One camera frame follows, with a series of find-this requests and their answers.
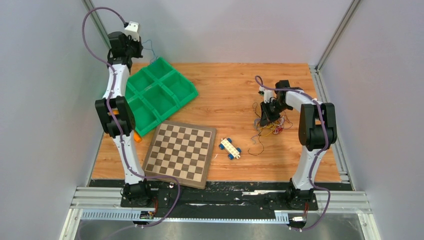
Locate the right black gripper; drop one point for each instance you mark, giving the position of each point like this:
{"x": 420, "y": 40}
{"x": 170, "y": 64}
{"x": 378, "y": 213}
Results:
{"x": 264, "y": 120}

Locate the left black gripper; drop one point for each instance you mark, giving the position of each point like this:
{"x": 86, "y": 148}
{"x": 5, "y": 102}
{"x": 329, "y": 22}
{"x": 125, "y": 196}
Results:
{"x": 128, "y": 39}

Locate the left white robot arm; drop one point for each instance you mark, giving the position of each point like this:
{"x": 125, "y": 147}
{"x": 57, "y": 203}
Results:
{"x": 117, "y": 118}

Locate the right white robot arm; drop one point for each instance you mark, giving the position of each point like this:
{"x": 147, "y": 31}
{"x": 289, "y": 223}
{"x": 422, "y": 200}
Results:
{"x": 317, "y": 131}

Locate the white blue toy car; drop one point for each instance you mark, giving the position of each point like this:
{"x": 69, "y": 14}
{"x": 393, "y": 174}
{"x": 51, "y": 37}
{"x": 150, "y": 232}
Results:
{"x": 232, "y": 151}

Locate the green compartment tray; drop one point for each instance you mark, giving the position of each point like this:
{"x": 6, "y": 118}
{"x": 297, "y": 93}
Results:
{"x": 156, "y": 92}

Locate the wooden chessboard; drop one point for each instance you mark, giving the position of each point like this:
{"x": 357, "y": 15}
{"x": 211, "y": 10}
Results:
{"x": 181, "y": 150}

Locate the orange cylinder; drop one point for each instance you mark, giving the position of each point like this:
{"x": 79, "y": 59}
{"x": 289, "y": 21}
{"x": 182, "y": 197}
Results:
{"x": 137, "y": 137}

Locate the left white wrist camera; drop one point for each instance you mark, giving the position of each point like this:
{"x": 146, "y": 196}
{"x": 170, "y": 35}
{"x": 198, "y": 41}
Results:
{"x": 131, "y": 30}

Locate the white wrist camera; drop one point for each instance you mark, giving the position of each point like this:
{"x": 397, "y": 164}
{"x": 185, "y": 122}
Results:
{"x": 267, "y": 94}
{"x": 131, "y": 30}

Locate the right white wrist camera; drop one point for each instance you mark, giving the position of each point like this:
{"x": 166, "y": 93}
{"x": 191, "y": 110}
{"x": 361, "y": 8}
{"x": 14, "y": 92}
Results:
{"x": 267, "y": 94}

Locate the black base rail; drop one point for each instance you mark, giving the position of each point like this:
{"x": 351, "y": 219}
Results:
{"x": 218, "y": 198}

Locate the grey slotted cable duct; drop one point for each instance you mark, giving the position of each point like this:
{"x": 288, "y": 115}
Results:
{"x": 147, "y": 216}

